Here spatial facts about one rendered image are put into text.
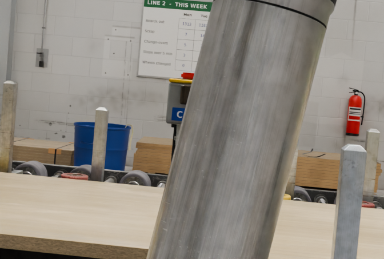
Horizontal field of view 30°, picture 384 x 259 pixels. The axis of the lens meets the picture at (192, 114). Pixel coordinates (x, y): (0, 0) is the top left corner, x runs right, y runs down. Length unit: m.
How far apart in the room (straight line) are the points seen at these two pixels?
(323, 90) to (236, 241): 7.76
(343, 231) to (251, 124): 0.55
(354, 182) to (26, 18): 7.71
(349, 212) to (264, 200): 0.51
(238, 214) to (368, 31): 7.87
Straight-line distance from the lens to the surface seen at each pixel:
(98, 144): 2.26
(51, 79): 8.58
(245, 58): 0.63
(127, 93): 8.40
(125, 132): 6.78
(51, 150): 7.24
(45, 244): 1.40
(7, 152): 2.34
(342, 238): 1.15
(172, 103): 1.10
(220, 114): 0.63
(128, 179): 2.66
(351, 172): 1.13
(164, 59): 8.33
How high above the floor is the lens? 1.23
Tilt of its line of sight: 3 degrees down
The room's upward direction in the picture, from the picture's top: 5 degrees clockwise
